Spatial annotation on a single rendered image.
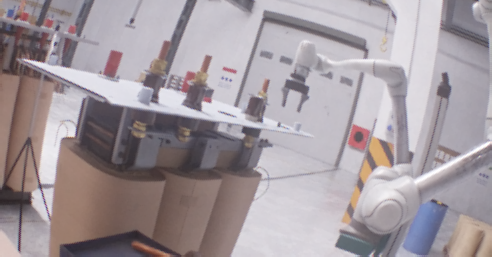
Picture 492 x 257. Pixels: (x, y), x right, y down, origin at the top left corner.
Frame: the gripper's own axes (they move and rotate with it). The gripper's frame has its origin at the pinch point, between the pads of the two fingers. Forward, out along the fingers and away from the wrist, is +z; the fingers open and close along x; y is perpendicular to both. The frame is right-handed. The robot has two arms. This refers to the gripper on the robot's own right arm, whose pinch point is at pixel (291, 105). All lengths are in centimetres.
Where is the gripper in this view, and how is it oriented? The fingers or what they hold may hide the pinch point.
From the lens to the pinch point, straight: 229.1
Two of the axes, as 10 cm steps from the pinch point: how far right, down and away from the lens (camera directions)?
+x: -8.3, -3.1, 4.7
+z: -3.0, 9.5, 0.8
